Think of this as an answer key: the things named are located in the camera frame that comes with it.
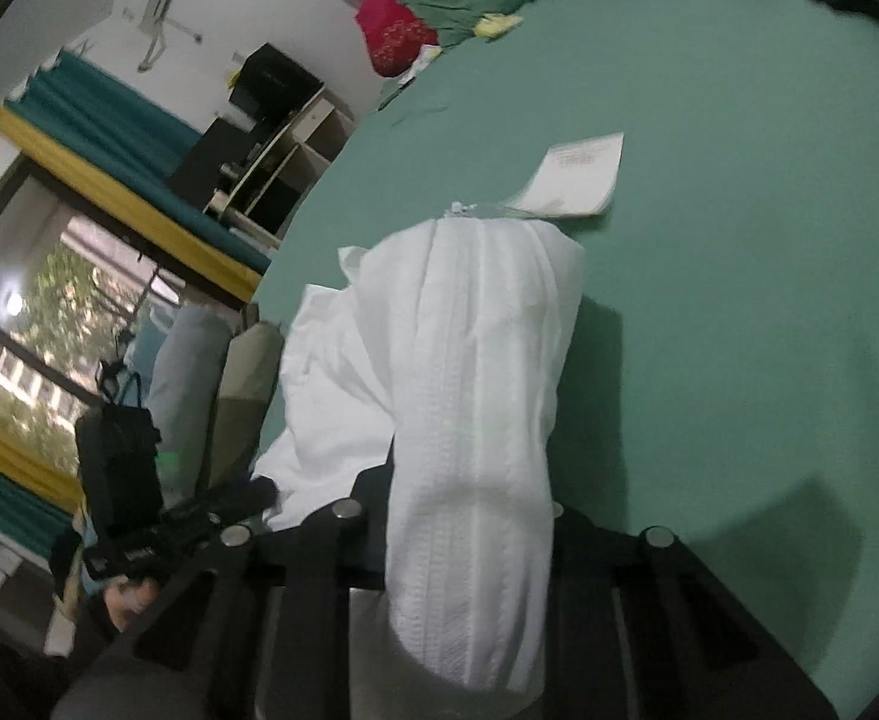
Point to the yellow curtain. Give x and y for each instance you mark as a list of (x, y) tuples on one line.
[(117, 201)]

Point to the large white garment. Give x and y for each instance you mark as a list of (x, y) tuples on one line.
[(441, 356)]

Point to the person left hand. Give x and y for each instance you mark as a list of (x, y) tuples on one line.
[(125, 600)]

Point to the white papers near pillow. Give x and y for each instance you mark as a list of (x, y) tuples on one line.
[(426, 56)]

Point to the white paper tag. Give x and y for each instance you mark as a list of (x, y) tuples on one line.
[(574, 180)]

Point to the black speaker box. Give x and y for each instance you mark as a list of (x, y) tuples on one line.
[(271, 87)]

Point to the teal curtain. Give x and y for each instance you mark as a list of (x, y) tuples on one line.
[(120, 132)]

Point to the black computer monitor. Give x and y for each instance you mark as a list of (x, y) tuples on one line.
[(199, 174)]

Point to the red pillow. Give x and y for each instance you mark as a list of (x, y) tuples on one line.
[(396, 30)]

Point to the green bed sheet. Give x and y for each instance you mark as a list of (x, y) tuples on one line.
[(724, 377)]

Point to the white wooden desk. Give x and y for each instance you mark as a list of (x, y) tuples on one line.
[(262, 193)]

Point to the small yellow cloth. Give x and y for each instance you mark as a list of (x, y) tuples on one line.
[(494, 25)]

